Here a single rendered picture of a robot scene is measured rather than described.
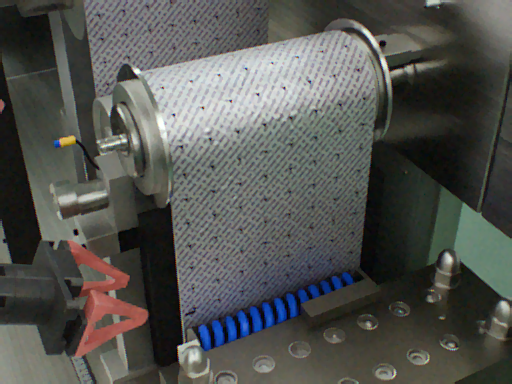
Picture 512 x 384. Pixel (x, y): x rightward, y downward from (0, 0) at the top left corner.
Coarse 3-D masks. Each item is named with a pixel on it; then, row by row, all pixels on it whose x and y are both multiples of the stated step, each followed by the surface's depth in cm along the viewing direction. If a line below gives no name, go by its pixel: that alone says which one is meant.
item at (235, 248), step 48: (240, 192) 72; (288, 192) 76; (336, 192) 79; (192, 240) 73; (240, 240) 76; (288, 240) 80; (336, 240) 83; (192, 288) 76; (240, 288) 80; (288, 288) 84
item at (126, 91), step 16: (128, 80) 69; (112, 96) 73; (128, 96) 67; (144, 112) 66; (144, 128) 65; (144, 144) 67; (160, 160) 67; (144, 176) 70; (160, 176) 68; (144, 192) 72
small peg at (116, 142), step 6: (108, 138) 67; (114, 138) 67; (120, 138) 68; (126, 138) 68; (102, 144) 67; (108, 144) 67; (114, 144) 67; (120, 144) 67; (126, 144) 68; (102, 150) 67; (108, 150) 67
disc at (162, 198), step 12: (120, 72) 71; (132, 72) 67; (144, 84) 65; (144, 96) 66; (156, 108) 64; (156, 120) 64; (156, 132) 66; (168, 144) 65; (168, 156) 65; (168, 168) 66; (168, 180) 66; (156, 192) 71; (168, 192) 68; (156, 204) 73; (168, 204) 70
